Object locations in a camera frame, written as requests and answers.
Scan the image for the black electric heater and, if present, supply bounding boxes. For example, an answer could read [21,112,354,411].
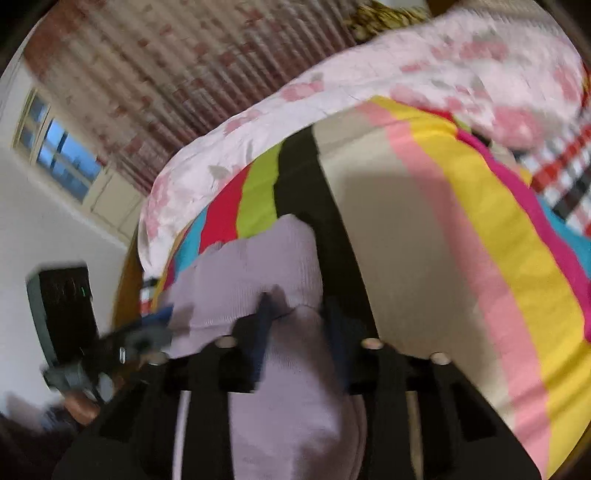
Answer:
[27,264,100,370]

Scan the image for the window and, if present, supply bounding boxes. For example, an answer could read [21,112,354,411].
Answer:
[13,88,109,206]

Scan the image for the lilac knitted sweater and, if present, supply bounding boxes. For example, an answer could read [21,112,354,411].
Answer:
[164,213,370,480]

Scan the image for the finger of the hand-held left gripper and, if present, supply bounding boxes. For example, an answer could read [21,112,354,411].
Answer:
[139,302,175,330]

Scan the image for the colourful striped bed sheet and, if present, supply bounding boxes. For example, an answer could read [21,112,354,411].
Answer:
[152,95,591,480]

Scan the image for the pink floral quilt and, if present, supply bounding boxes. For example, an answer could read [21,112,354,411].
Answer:
[139,0,588,278]

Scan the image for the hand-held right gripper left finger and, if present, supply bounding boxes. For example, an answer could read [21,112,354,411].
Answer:
[99,293,275,480]

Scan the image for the leopard print cloth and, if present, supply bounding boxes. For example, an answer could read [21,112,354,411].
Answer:
[348,0,432,40]

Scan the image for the red white checked cloth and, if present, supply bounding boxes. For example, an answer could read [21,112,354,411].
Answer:
[519,117,591,232]

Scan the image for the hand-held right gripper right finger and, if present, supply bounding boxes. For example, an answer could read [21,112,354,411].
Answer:
[323,298,502,480]

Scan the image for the floral striped curtain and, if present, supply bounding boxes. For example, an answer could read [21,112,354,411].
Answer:
[23,0,365,195]

